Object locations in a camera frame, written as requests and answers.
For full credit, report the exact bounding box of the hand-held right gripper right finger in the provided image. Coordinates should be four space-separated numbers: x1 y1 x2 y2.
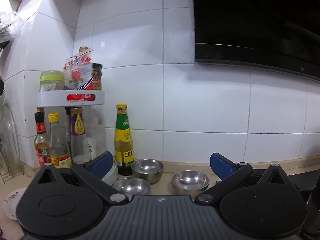
194 152 293 204

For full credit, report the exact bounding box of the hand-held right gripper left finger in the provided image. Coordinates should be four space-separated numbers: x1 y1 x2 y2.
26 151 129 204

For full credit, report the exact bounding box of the stainless steel bowl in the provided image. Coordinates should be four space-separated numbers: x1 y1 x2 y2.
111 177 151 196
171 170 210 191
131 159 164 183

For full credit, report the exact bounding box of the floral white plate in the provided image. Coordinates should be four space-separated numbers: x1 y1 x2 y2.
2 187 28 221

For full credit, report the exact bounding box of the clear plastic bottle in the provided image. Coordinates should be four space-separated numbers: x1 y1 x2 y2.
86 107 107 160

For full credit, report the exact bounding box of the green yellow label sauce bottle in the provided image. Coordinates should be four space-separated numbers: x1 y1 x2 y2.
114 103 134 176

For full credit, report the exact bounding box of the purple label clear bottle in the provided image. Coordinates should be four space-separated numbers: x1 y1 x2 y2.
70 107 92 164

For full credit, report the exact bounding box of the yellow cap vinegar bottle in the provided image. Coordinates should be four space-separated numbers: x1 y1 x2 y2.
47 112 72 169

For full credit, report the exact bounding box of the red cap sauce bottle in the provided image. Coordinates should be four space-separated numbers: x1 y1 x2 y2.
34 112 52 169

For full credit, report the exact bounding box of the black gas stove burner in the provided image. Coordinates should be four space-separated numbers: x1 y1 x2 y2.
246 169 320 240

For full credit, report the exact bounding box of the white two-tier condiment rack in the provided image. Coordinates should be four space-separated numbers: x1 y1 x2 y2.
35 90 118 185

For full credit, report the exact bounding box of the black lid sauce jar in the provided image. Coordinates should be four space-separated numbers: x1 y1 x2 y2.
91 63 103 91

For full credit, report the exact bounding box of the glass pot lid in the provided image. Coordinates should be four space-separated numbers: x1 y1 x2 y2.
0 102 22 175

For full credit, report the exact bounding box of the red floral print clear packet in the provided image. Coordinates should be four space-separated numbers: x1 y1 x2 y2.
62 50 93 91

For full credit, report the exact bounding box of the green lid glass jar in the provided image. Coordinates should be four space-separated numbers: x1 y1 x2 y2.
39 70 65 93

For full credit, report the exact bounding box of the black range hood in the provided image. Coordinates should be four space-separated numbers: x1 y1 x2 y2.
191 0 320 82

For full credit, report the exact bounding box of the clear plastic bag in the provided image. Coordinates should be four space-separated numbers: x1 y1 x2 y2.
0 11 24 48

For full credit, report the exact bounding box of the metal wire rack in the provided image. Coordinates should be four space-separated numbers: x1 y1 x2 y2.
0 160 25 183

